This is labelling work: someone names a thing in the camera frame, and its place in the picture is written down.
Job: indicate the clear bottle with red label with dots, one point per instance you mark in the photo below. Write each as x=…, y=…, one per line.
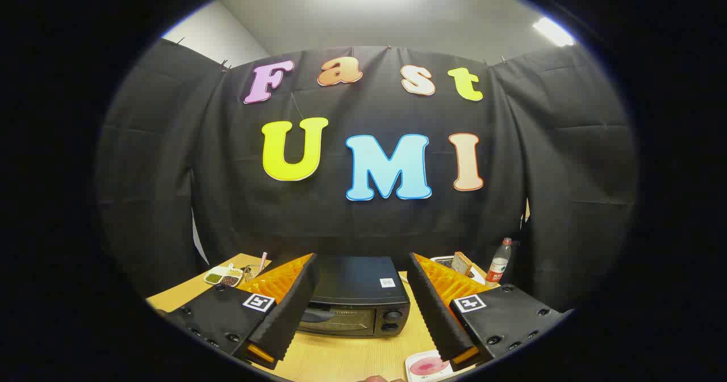
x=498, y=265

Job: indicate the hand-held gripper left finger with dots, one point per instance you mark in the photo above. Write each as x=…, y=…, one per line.
x=284, y=314

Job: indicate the ceiling light panel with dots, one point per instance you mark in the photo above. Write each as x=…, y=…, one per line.
x=554, y=31

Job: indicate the pink ham slice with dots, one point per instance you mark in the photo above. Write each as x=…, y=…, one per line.
x=429, y=365

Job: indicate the black backdrop cloth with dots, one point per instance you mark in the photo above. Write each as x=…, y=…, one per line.
x=511, y=143

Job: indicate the brown bread slice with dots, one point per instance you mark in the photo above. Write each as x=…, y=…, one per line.
x=461, y=263

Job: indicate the pink pen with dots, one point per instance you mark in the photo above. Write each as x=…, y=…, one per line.
x=263, y=260

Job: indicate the white square plate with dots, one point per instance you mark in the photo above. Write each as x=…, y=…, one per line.
x=454, y=373

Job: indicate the cream pop-up toaster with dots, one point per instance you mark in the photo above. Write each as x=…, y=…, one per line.
x=440, y=260

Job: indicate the black toaster oven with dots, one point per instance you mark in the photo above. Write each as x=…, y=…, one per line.
x=358, y=280

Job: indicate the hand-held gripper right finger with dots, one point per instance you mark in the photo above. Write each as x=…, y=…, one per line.
x=437, y=314

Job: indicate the white divided dish with beans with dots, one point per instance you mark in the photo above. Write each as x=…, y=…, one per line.
x=218, y=277

